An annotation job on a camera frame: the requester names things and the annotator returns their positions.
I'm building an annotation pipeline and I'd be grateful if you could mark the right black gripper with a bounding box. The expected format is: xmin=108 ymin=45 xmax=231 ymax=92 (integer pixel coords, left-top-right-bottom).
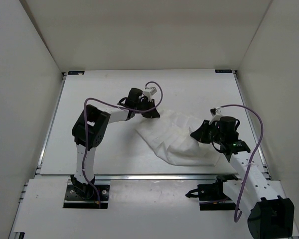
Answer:
xmin=191 ymin=120 xmax=225 ymax=145

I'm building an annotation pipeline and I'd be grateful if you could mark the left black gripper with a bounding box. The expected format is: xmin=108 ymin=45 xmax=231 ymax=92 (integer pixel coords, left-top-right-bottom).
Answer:
xmin=135 ymin=98 xmax=159 ymax=119

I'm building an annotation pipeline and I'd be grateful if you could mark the white pleated skirt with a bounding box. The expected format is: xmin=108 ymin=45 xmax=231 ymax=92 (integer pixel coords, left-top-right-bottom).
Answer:
xmin=136 ymin=109 xmax=221 ymax=166

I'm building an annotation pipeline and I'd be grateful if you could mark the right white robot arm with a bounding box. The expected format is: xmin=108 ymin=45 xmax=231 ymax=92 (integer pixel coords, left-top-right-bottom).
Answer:
xmin=191 ymin=116 xmax=295 ymax=239

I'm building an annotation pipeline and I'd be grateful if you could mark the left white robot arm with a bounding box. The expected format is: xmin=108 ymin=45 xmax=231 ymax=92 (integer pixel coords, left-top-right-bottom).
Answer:
xmin=71 ymin=86 xmax=160 ymax=198

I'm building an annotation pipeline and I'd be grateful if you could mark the right blue table label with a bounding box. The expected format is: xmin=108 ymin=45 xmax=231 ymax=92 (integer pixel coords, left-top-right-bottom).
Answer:
xmin=215 ymin=69 xmax=232 ymax=74

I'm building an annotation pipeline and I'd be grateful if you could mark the blue table label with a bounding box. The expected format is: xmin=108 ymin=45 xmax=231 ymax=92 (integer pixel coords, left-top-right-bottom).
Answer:
xmin=67 ymin=71 xmax=85 ymax=75
xmin=215 ymin=69 xmax=232 ymax=74

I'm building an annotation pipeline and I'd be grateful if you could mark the left blue table label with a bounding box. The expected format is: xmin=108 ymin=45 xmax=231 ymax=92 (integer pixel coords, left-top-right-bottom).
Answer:
xmin=67 ymin=71 xmax=85 ymax=75

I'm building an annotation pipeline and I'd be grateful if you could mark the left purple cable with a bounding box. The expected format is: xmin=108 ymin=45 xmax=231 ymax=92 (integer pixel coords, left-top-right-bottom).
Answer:
xmin=82 ymin=81 xmax=164 ymax=207

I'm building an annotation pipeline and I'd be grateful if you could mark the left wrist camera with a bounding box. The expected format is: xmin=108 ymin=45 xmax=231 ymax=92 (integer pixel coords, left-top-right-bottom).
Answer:
xmin=143 ymin=87 xmax=157 ymax=99

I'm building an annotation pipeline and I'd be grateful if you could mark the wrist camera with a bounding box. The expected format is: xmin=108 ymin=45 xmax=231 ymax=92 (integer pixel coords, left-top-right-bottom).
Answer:
xmin=143 ymin=87 xmax=157 ymax=99
xmin=210 ymin=108 xmax=223 ymax=124

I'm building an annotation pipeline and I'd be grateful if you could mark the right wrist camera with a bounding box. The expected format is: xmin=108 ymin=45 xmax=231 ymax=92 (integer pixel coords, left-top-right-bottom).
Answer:
xmin=210 ymin=108 xmax=223 ymax=124

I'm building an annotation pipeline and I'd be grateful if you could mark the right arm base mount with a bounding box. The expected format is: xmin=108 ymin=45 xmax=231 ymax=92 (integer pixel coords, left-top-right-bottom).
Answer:
xmin=185 ymin=174 xmax=240 ymax=211

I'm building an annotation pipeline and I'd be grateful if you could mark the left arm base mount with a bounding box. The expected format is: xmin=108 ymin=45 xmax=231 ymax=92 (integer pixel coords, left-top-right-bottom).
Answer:
xmin=63 ymin=175 xmax=110 ymax=209

